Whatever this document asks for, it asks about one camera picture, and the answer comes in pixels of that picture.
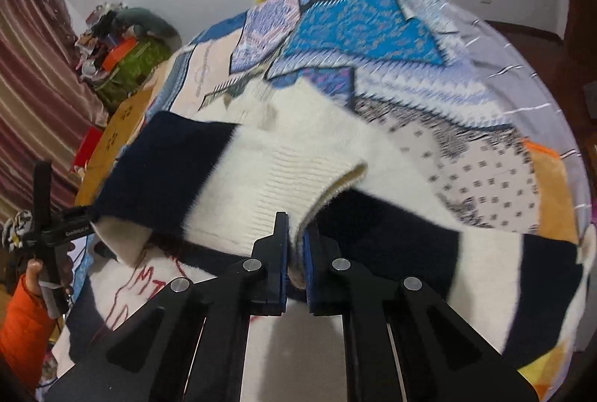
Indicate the person's left hand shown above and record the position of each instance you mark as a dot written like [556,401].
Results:
[31,278]

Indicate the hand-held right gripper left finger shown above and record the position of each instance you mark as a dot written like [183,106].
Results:
[281,271]

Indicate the red box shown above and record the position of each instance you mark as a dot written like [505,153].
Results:
[86,148]

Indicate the grey green cloth bundle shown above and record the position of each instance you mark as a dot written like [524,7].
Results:
[149,19]

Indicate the pile of assorted clutter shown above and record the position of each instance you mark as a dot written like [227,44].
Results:
[95,38]

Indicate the white navy striped sweater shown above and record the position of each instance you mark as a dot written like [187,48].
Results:
[280,169]

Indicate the brown wooden door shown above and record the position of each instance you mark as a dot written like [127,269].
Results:
[583,24]

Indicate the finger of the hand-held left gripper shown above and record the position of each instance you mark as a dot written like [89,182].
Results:
[81,218]

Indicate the black white patterned cloth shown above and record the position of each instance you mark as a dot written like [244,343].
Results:
[16,227]

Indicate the grey striped bedsheet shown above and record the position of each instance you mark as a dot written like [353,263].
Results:
[503,57]

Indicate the orange box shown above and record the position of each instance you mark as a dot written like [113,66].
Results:
[116,54]

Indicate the striped pink curtain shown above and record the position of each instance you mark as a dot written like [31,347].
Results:
[32,80]

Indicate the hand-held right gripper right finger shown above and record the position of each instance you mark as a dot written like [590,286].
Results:
[308,276]

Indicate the green patterned bag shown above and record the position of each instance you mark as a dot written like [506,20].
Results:
[133,73]

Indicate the blue patchwork printed blanket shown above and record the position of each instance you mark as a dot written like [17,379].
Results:
[373,24]

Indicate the brown cardboard box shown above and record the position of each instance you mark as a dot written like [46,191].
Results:
[116,127]

